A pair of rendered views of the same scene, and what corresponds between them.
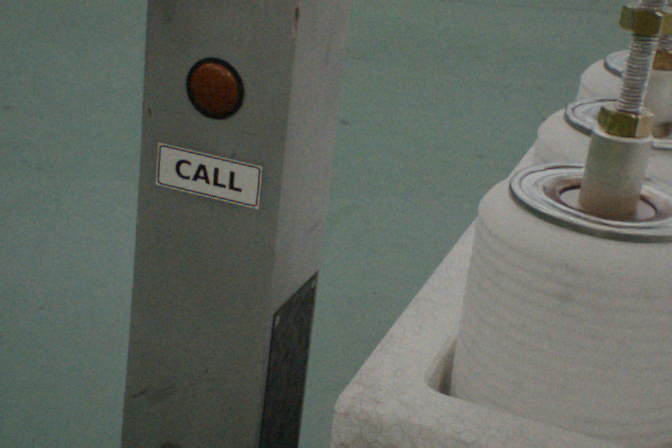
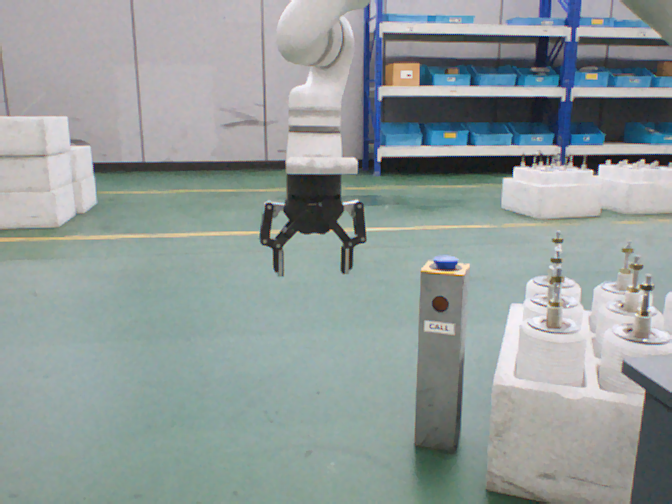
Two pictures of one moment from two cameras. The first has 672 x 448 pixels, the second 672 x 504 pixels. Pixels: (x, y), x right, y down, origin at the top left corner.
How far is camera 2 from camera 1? 0.44 m
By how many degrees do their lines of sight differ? 8
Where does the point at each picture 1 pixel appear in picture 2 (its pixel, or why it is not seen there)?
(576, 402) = (554, 376)
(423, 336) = (507, 365)
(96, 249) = (360, 353)
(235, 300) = (448, 361)
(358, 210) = not seen: hidden behind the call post
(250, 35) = (449, 289)
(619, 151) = (555, 311)
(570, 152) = (535, 310)
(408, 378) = (509, 376)
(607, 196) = (554, 322)
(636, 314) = (567, 352)
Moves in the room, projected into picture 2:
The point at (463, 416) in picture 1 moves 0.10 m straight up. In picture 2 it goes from (527, 383) to (532, 318)
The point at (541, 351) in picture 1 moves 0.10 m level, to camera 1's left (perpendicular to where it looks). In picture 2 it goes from (544, 364) to (474, 363)
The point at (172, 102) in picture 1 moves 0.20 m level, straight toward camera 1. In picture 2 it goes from (427, 308) to (466, 359)
